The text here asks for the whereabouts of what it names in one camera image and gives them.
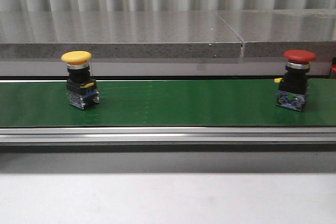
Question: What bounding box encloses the yellow mushroom push button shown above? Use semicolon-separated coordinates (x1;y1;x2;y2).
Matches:
61;51;100;110

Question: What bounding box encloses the grey stone slab left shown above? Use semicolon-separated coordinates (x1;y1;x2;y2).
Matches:
1;11;241;60

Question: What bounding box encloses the grey stone slab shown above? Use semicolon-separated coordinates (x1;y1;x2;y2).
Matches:
216;9;335;62
1;11;241;60

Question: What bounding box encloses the green conveyor belt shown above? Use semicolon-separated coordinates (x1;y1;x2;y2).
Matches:
1;79;335;127

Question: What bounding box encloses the grey stone slab right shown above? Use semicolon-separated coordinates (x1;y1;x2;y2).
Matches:
216;9;335;62

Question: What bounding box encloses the red mushroom push button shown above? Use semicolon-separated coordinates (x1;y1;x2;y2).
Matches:
275;49;316;111

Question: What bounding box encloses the aluminium conveyor frame rail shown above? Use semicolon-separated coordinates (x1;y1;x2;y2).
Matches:
1;126;335;145

